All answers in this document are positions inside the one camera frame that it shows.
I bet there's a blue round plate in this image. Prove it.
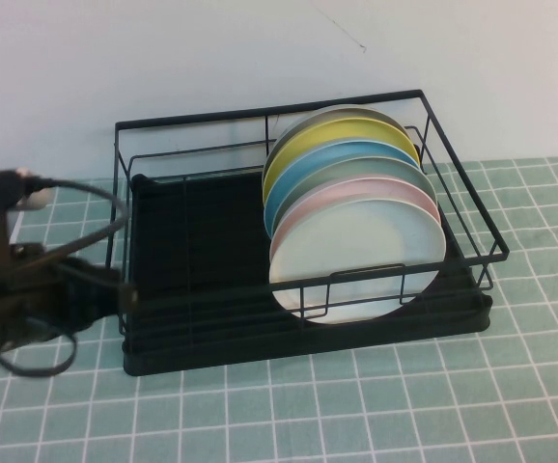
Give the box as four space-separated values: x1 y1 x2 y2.
263 141 424 238

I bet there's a black wire dish rack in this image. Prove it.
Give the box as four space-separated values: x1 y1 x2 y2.
100 89 511 339

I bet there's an olive grey round plate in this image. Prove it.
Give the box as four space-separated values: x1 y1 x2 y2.
274 103 408 150

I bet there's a pale white round plate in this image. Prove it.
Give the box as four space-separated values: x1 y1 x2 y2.
267 198 449 325

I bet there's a pink round plate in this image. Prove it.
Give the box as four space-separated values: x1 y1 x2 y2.
268 177 443 255

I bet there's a green checked tablecloth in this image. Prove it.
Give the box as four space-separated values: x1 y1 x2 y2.
0 154 558 463

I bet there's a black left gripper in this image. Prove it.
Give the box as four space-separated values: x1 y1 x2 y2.
0 240 122 335

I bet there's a grey green round plate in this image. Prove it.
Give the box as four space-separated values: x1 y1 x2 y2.
272 155 438 228

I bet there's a black camera cable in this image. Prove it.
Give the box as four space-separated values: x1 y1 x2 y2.
15 176 139 313

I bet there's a yellow round plate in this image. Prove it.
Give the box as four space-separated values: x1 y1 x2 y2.
262 117 421 206

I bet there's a looped black cable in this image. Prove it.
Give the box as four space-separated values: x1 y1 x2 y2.
0 330 78 378

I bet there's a black plastic drip tray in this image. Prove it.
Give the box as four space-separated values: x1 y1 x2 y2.
122 172 495 377

